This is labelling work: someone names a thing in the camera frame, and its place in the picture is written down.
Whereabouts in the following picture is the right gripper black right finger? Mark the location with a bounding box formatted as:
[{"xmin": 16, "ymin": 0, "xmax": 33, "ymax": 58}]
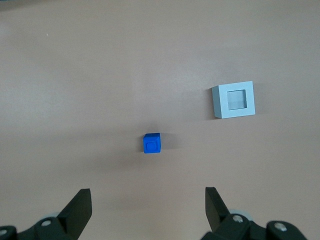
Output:
[{"xmin": 199, "ymin": 186, "xmax": 307, "ymax": 240}]

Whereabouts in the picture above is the blue plastic insert part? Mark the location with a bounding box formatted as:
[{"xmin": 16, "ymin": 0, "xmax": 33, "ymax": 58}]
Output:
[{"xmin": 142, "ymin": 132, "xmax": 162, "ymax": 155}]

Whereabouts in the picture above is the gray square base block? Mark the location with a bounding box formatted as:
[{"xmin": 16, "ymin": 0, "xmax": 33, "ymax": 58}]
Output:
[{"xmin": 211, "ymin": 80, "xmax": 257, "ymax": 120}]

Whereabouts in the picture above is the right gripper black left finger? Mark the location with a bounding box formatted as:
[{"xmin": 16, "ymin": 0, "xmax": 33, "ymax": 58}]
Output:
[{"xmin": 0, "ymin": 187, "xmax": 93, "ymax": 240}]

